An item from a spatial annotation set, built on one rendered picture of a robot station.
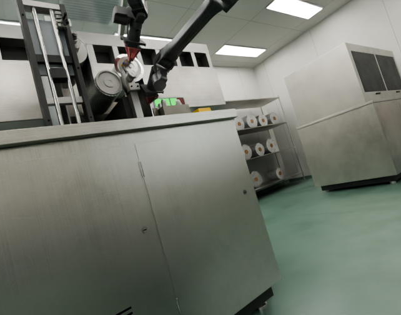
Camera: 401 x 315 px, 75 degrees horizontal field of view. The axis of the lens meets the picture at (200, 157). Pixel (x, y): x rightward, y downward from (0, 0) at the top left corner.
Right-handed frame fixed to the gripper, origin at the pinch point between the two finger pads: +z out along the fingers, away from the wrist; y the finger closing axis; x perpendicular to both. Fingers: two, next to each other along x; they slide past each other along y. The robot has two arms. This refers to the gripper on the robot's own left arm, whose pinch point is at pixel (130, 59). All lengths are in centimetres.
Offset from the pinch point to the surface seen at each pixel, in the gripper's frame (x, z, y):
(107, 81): -5.2, 9.5, -11.9
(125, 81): -8.5, 7.5, -4.4
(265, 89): 257, 122, 442
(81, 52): 5.8, 1.2, -20.6
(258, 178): 86, 218, 309
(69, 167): -55, 16, -38
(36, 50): -7.5, -1.8, -39.5
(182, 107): -18.7, 15.6, 23.6
